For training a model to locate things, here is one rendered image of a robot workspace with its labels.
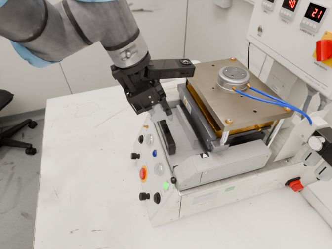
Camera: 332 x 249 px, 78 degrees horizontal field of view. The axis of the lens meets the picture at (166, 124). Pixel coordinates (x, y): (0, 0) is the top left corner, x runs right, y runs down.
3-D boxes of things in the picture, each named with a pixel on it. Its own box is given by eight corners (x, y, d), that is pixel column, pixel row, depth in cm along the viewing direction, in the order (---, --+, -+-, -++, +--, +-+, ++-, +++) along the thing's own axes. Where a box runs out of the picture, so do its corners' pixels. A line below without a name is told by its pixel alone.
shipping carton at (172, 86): (184, 92, 113) (185, 77, 106) (193, 106, 104) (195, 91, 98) (151, 99, 108) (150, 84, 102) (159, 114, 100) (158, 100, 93)
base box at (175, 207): (245, 120, 96) (256, 90, 84) (304, 192, 71) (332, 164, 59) (133, 145, 86) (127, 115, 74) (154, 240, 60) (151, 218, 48)
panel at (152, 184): (133, 148, 84) (149, 114, 74) (150, 221, 64) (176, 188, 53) (129, 148, 83) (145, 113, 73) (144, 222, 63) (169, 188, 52)
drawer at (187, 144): (229, 104, 76) (234, 87, 71) (266, 149, 61) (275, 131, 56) (152, 120, 70) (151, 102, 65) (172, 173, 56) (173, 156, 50)
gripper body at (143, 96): (133, 98, 53) (108, 60, 44) (162, 84, 53) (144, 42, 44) (139, 117, 48) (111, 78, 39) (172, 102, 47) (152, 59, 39)
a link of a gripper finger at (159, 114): (155, 126, 57) (142, 104, 50) (174, 117, 57) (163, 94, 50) (158, 134, 55) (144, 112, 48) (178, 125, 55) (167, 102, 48)
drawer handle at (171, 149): (161, 117, 66) (160, 107, 63) (175, 153, 56) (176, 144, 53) (155, 118, 65) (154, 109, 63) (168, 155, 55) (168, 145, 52)
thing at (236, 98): (244, 78, 73) (256, 42, 64) (311, 143, 52) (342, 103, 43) (180, 90, 68) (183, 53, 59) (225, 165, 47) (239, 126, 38)
